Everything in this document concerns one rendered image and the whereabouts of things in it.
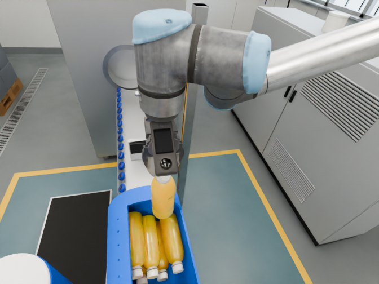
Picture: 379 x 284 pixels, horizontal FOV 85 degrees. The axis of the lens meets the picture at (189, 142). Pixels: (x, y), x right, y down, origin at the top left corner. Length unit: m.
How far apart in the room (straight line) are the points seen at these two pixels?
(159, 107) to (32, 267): 0.77
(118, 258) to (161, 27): 0.62
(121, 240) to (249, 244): 1.55
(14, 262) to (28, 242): 1.29
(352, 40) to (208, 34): 0.33
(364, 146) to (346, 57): 1.26
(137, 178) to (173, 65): 0.92
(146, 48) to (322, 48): 0.36
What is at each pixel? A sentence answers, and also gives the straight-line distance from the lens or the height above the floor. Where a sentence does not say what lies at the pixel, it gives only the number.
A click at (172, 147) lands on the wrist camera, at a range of 0.42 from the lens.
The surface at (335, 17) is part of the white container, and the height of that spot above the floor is 1.57.
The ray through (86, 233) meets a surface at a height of 0.15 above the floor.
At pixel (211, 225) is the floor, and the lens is 2.11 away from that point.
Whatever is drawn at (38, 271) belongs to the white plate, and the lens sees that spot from 0.98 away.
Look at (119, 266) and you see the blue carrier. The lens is 0.72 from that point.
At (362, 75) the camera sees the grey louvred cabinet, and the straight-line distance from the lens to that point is 1.79.
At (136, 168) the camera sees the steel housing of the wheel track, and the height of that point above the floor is 0.93.
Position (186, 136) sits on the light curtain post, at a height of 0.95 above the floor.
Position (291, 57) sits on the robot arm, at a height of 1.74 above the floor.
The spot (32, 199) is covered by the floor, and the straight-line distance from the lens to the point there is 2.53.
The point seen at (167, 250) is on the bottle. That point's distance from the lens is 0.86.
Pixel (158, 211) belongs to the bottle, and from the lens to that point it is 0.67.
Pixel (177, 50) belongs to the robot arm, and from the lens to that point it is 0.33.
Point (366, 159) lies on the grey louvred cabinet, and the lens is 1.79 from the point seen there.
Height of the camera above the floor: 1.89
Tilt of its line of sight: 43 degrees down
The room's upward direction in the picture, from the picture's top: 7 degrees clockwise
